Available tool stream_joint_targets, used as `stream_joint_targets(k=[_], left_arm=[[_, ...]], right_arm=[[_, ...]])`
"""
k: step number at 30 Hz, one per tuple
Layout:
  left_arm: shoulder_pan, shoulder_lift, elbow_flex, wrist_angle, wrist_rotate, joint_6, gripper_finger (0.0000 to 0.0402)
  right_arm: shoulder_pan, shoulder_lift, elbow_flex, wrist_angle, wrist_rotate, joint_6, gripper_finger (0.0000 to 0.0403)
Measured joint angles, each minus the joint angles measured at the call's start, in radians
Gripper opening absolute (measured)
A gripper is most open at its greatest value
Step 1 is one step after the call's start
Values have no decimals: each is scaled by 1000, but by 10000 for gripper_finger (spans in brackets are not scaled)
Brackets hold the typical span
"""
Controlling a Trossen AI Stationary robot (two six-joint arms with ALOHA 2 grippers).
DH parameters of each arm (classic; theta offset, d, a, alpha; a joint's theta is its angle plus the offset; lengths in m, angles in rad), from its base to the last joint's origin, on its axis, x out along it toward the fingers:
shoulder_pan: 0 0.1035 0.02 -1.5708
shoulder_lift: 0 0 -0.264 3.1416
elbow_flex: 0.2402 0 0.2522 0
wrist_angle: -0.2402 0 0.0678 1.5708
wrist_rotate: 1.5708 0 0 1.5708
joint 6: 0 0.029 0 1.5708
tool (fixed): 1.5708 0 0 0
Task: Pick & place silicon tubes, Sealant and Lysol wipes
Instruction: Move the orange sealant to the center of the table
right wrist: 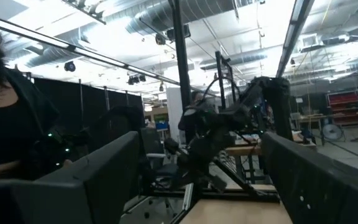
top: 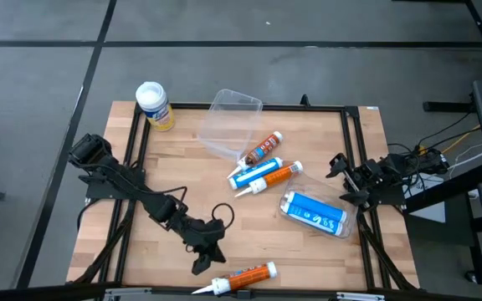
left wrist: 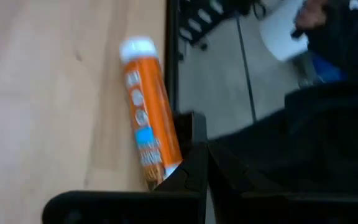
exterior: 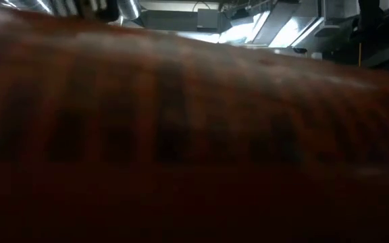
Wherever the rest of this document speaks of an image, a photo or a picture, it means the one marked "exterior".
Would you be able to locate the dark rectangular ceiling duct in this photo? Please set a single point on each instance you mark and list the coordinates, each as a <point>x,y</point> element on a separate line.
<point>167,20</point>

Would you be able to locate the orange white sealant tube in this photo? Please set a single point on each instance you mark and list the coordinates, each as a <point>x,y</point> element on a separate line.
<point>194,135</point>

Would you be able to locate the large rectangular metal duct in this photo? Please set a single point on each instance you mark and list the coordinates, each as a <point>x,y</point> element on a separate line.
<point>282,20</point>

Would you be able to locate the grey ceiling box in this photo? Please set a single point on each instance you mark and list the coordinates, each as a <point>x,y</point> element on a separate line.
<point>208,18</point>

